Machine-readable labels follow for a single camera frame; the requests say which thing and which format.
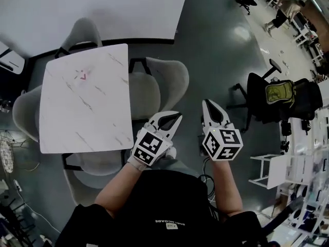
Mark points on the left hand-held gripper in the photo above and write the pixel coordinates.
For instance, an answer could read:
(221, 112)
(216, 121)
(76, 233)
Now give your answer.
(150, 144)

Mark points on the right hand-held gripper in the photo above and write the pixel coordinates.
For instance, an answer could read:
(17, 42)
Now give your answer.
(222, 143)

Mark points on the grey chair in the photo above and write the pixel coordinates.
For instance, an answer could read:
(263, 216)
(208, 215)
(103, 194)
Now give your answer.
(167, 86)
(82, 32)
(25, 112)
(87, 168)

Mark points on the person's right forearm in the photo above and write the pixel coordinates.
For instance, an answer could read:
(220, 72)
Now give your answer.
(226, 189)

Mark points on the person's left forearm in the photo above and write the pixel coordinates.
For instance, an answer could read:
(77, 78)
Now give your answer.
(118, 189)

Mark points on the white marble table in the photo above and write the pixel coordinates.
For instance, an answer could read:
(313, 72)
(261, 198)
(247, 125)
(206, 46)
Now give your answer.
(84, 107)

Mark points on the black mesh office chair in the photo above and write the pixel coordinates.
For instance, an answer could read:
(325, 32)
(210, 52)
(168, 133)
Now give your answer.
(306, 99)

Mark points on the person's left hand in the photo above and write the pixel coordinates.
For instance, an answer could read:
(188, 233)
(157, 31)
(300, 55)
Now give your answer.
(151, 127)

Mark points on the person's white shoe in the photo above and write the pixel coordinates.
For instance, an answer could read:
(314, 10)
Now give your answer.
(171, 152)

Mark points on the person's grey jeans leg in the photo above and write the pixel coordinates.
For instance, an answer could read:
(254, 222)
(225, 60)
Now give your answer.
(177, 166)

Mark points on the yellow green backpack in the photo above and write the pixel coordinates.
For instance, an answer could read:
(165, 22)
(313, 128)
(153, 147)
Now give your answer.
(280, 94)

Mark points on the person's black shirt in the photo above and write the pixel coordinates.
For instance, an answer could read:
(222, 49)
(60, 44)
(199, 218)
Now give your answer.
(159, 210)

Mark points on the white storage shelving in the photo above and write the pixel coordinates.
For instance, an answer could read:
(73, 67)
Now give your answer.
(306, 176)

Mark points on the white power strip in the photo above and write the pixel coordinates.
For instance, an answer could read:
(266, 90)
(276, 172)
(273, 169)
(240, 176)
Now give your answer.
(17, 185)

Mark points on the white flat case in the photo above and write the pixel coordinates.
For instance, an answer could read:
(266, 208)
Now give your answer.
(11, 58)

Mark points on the white metal frame table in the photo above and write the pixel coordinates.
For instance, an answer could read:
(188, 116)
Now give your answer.
(275, 168)

